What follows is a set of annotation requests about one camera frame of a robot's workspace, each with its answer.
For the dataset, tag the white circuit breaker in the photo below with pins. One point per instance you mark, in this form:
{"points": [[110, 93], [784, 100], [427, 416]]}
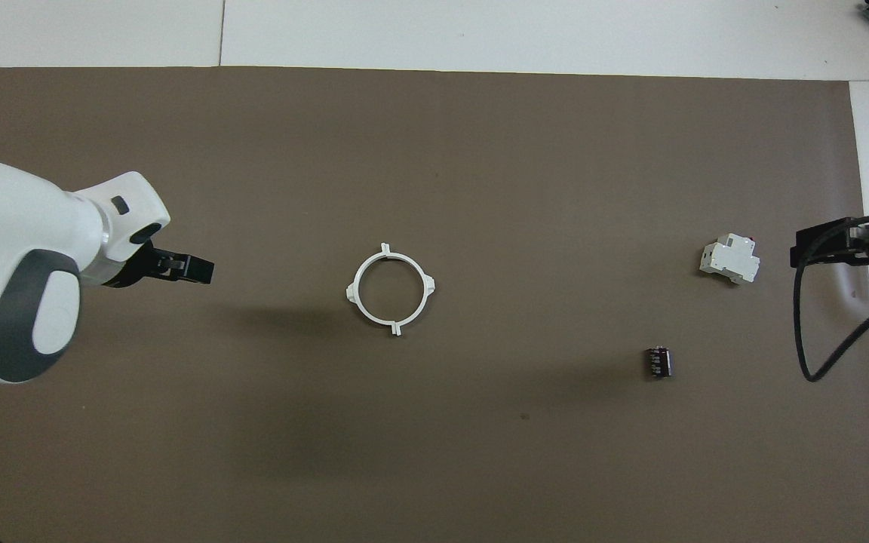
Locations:
{"points": [[729, 260]]}

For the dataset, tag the black cylindrical capacitor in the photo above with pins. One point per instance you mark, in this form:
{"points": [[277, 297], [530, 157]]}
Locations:
{"points": [[658, 363]]}

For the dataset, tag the brown table mat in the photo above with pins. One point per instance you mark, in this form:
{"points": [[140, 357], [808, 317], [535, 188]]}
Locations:
{"points": [[253, 151]]}

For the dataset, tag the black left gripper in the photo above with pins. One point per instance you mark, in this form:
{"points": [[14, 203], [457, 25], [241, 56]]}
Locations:
{"points": [[140, 268]]}

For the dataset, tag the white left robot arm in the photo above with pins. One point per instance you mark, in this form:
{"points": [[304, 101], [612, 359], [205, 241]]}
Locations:
{"points": [[12, 249]]}

